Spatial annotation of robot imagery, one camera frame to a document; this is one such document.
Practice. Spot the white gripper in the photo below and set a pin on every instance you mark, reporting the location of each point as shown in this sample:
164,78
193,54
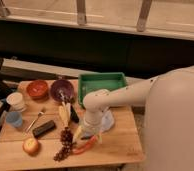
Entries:
91,126

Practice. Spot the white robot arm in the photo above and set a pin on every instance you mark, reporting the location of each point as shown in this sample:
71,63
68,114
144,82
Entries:
168,100

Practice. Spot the blue plastic cup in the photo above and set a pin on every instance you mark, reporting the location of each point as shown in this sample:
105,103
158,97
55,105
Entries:
14,118

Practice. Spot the white paper cup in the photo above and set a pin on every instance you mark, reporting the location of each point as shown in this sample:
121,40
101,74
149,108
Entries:
16,101

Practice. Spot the blue sponge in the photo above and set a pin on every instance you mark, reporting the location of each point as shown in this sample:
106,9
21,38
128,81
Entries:
81,129

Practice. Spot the grey blue cloth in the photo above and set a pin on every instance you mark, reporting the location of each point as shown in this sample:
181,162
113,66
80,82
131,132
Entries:
107,121

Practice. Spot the dark red grape bunch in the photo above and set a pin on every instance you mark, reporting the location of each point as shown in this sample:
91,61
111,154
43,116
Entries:
67,145

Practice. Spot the yellow banana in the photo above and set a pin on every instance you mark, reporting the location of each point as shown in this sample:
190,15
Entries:
64,114

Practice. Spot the black rectangular block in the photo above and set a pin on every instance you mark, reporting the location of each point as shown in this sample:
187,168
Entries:
43,129

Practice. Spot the green plastic tray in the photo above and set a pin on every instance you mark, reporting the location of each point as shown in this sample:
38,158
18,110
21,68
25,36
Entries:
92,82

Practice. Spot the purple bowl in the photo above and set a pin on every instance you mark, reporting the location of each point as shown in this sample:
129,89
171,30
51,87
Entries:
62,90

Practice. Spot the wooden cutting board table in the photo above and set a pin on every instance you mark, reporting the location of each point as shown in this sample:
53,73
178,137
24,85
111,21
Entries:
119,145

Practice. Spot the metal fork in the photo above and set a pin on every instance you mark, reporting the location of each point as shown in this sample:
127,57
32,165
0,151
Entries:
34,121

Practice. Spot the red yellow apple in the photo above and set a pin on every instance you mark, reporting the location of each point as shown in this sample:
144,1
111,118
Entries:
31,146

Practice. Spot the red bowl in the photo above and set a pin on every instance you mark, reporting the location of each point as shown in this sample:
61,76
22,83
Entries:
37,89

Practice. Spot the black handled utensil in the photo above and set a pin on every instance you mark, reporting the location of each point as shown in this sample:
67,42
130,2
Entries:
72,113

